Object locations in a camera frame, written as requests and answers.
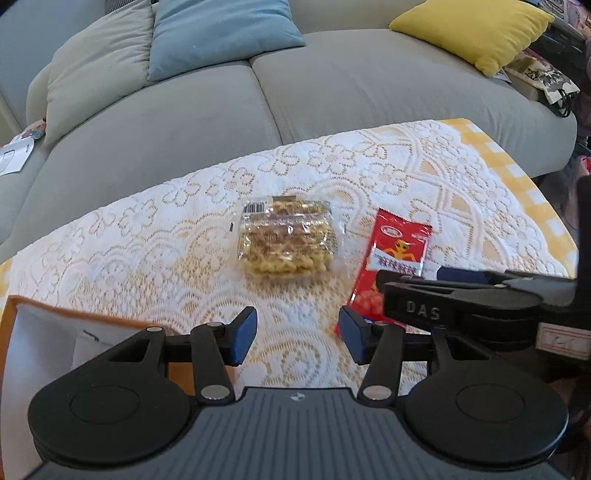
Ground red spicy snack packet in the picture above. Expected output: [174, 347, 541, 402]
[346, 208, 433, 329]

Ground clear bag yellow twisted snacks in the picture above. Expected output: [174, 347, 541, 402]
[231, 195, 339, 279]

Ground white lace tablecloth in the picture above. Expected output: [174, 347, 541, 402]
[1, 119, 578, 387]

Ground orange cardboard box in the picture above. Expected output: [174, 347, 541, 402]
[0, 294, 236, 480]

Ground patterned bag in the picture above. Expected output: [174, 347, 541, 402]
[503, 49, 580, 118]

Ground grey sofa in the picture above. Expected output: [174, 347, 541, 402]
[1, 1, 577, 258]

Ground yellow cushion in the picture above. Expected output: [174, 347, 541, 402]
[389, 0, 554, 77]

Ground white papers on sofa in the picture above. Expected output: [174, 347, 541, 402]
[0, 119, 46, 176]

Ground beige cushion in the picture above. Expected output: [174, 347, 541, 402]
[26, 1, 155, 145]

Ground blue cushion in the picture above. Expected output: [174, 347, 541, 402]
[148, 1, 305, 82]

